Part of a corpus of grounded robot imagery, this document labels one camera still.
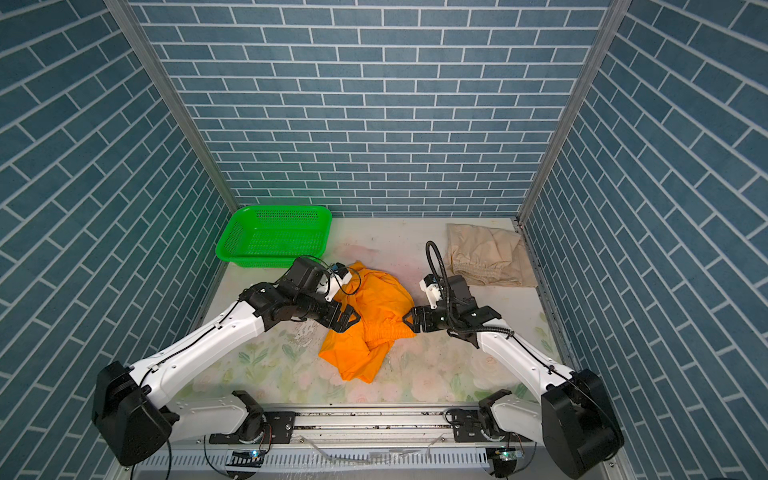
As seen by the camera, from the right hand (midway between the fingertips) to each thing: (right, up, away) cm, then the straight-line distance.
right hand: (412, 314), depth 83 cm
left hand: (-17, +2, -6) cm, 18 cm away
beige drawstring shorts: (+29, +15, +22) cm, 39 cm away
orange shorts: (-9, +3, +4) cm, 10 cm away
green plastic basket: (-53, +23, +32) cm, 66 cm away
